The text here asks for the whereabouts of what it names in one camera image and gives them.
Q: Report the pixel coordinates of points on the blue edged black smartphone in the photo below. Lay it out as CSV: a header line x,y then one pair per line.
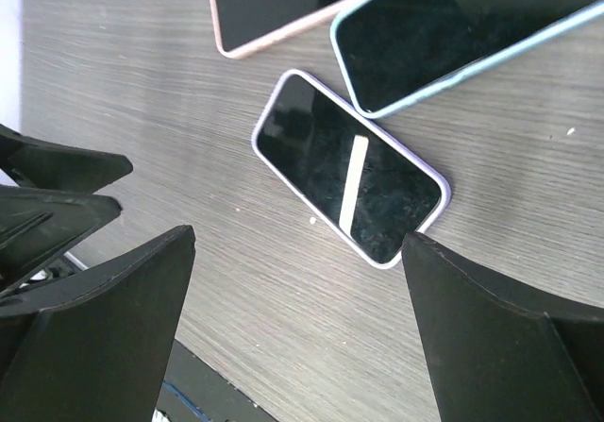
x,y
424,30

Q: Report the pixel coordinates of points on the pink phone case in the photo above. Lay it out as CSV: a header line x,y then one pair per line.
x,y
264,44

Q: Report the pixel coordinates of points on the light blue phone case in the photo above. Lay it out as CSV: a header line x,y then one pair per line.
x,y
472,70

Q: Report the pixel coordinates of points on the lavender phone case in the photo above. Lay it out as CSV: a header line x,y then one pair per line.
x,y
439,190

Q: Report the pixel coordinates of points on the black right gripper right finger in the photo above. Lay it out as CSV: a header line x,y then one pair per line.
x,y
498,349

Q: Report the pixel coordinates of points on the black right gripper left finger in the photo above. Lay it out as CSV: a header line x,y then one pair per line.
x,y
95,346

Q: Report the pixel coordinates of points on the silver edged black smartphone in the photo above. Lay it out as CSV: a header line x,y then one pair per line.
x,y
349,172

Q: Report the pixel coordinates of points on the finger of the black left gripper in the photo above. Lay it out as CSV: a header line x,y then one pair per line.
x,y
34,163
37,226

